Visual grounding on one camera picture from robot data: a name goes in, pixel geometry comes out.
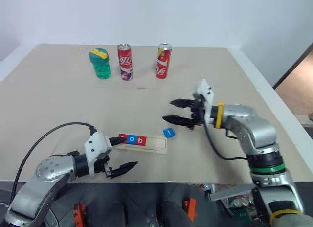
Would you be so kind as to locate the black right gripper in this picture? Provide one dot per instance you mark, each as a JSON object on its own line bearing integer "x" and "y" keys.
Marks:
{"x": 198, "y": 112}

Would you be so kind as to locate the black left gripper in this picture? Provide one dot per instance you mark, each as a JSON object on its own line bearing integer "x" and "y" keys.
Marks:
{"x": 100, "y": 166}

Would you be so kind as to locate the red letter block r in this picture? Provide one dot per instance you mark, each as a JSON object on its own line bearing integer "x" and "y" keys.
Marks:
{"x": 123, "y": 136}

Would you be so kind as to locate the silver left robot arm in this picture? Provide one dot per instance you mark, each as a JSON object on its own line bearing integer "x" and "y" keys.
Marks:
{"x": 49, "y": 173}

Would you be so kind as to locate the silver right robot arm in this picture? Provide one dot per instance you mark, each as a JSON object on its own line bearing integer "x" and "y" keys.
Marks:
{"x": 259, "y": 131}

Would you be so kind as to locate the blue letter block o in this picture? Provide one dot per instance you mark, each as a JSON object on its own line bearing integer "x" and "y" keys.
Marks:
{"x": 132, "y": 139}

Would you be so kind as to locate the blue letter block t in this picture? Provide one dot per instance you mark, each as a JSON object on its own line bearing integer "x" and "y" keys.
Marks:
{"x": 169, "y": 133}

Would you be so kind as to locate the red letter block b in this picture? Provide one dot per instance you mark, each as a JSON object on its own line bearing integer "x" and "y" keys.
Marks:
{"x": 141, "y": 140}

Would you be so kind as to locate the wooden letter tray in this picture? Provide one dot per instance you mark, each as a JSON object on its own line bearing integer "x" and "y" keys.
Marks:
{"x": 156, "y": 145}

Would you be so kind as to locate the red can with yellow top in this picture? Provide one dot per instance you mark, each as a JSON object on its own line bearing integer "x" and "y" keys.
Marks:
{"x": 163, "y": 61}

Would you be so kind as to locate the orange plastic part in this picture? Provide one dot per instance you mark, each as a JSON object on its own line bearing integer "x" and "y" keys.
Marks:
{"x": 78, "y": 213}
{"x": 190, "y": 208}

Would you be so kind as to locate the red can with blue base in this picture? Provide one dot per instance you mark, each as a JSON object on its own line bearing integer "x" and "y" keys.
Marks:
{"x": 125, "y": 63}

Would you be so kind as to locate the green jar with yellow lid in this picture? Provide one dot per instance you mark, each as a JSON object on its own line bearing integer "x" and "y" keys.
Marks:
{"x": 100, "y": 65}

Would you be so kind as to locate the green circuit board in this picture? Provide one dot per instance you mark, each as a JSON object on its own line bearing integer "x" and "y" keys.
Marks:
{"x": 240, "y": 213}

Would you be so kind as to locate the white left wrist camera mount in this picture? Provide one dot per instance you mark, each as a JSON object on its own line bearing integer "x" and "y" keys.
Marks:
{"x": 96, "y": 145}

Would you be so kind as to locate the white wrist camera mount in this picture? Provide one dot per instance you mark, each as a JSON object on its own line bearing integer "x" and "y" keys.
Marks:
{"x": 96, "y": 145}
{"x": 205, "y": 92}

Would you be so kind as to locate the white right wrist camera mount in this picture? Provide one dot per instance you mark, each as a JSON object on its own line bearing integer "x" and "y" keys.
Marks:
{"x": 205, "y": 92}

